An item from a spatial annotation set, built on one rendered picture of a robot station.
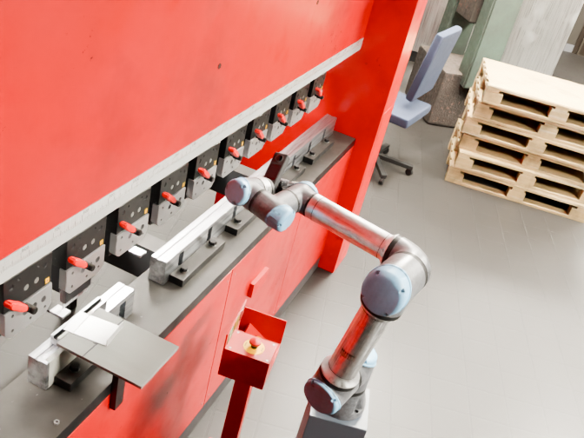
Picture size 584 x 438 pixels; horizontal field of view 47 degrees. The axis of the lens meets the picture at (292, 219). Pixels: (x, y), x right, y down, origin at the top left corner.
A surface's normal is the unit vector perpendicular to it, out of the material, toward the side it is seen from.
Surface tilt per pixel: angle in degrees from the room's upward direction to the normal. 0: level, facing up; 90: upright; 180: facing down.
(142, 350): 0
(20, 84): 90
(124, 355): 0
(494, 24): 89
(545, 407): 0
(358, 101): 90
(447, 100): 90
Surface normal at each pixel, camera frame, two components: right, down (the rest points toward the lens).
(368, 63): -0.39, 0.40
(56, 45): 0.90, 0.38
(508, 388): 0.21, -0.83
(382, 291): -0.51, 0.22
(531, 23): -0.18, 0.48
